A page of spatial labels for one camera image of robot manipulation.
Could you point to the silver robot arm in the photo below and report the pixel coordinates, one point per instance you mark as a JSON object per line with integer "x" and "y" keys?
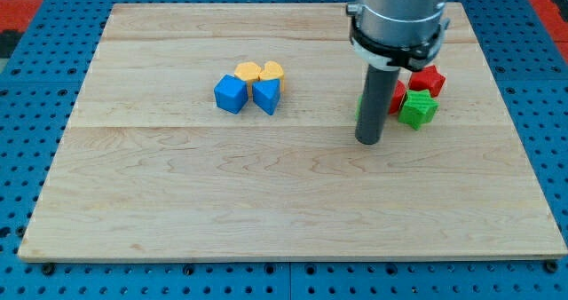
{"x": 390, "y": 35}

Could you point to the red round block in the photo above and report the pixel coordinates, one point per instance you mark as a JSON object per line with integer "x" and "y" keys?
{"x": 397, "y": 97}

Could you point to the green block behind rod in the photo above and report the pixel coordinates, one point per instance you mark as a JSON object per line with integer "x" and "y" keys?
{"x": 357, "y": 110}

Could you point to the green star block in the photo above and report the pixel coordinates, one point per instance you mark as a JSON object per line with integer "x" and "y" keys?
{"x": 418, "y": 108}

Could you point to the blue cube block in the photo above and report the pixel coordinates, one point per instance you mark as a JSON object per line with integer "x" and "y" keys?
{"x": 231, "y": 94}

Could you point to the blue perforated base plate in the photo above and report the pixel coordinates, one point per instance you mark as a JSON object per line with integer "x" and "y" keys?
{"x": 38, "y": 89}

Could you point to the yellow heart block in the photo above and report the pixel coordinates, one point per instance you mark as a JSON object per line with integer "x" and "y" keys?
{"x": 273, "y": 70}

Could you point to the black and white flange ring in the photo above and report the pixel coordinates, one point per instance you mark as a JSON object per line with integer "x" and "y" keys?
{"x": 385, "y": 57}

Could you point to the red star block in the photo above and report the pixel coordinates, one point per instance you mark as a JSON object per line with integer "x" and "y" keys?
{"x": 429, "y": 79}

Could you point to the yellow hexagon block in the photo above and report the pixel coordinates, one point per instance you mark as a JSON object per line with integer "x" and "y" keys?
{"x": 249, "y": 73}

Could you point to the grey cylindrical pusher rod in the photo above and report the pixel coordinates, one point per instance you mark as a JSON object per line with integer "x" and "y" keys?
{"x": 375, "y": 104}

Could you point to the wooden board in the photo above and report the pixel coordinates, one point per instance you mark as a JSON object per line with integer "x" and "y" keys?
{"x": 150, "y": 170}

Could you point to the blue triangle block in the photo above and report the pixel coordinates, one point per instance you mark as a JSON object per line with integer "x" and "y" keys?
{"x": 266, "y": 95}

